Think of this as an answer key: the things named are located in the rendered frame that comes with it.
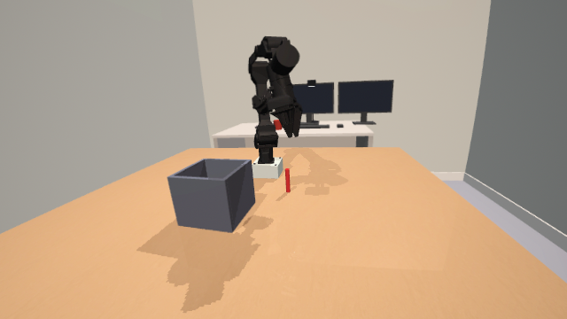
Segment red peg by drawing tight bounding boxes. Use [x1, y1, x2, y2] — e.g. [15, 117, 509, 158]
[285, 168, 291, 192]

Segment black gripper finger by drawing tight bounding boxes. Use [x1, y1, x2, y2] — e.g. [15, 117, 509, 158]
[293, 112, 302, 137]
[270, 106, 295, 138]

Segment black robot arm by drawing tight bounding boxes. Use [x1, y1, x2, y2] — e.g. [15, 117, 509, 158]
[248, 36, 300, 164]

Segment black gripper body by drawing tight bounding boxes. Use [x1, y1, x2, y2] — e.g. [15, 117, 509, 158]
[266, 78, 303, 113]

